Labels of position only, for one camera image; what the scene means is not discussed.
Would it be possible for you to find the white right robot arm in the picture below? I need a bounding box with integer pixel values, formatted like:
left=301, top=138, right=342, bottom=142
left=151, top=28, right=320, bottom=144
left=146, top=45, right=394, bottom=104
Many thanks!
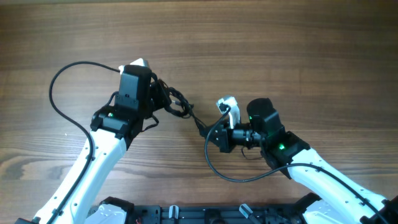
left=197, top=96, right=397, bottom=223

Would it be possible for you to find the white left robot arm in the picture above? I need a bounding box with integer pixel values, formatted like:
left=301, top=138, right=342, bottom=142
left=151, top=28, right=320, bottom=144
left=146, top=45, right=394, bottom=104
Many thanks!
left=30, top=58, right=168, bottom=223

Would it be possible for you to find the thin black usb cable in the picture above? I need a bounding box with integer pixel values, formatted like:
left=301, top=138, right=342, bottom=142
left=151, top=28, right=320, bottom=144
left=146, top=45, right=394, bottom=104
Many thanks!
left=174, top=99, right=208, bottom=134

